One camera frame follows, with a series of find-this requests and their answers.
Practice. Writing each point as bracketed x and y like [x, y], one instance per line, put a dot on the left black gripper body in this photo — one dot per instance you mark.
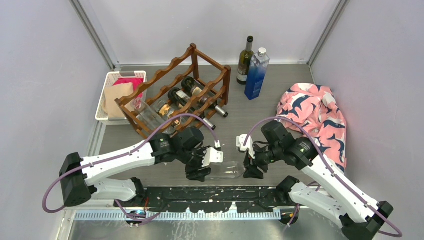
[194, 161]

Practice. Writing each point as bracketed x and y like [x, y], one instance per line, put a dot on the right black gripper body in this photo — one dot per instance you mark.
[263, 156]

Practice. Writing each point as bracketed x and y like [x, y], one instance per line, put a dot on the clear square slim bottle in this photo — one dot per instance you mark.
[225, 170]

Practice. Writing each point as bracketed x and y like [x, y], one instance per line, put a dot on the clear slim glass bottle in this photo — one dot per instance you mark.
[146, 114]

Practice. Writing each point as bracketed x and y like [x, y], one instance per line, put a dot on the dark green wine bottle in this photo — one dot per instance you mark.
[194, 88]

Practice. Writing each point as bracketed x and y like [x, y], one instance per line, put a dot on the brown wooden wine rack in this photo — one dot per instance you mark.
[185, 105]

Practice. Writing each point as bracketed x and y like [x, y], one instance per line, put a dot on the blue clear square bottle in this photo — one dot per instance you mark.
[256, 74]

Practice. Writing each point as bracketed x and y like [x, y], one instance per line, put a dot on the olive green wine bottle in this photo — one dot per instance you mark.
[244, 61]

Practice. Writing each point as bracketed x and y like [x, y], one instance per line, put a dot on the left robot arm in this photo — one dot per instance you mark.
[90, 177]

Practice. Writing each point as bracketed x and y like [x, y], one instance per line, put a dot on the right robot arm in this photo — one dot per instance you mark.
[359, 216]

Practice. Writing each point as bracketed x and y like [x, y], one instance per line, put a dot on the pink shark print cloth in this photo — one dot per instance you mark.
[314, 108]

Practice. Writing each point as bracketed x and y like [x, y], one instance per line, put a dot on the white perforated plastic basket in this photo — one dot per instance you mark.
[108, 112]

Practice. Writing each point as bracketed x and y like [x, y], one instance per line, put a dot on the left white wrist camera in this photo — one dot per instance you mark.
[213, 155]

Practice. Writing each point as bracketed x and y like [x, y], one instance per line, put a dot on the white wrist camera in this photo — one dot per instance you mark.
[213, 155]
[244, 143]

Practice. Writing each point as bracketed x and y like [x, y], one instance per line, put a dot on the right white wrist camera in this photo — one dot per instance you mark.
[244, 143]

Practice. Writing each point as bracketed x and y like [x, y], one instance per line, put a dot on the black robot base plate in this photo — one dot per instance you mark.
[247, 199]

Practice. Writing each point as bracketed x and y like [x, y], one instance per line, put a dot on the white slotted cable duct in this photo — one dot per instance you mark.
[232, 215]

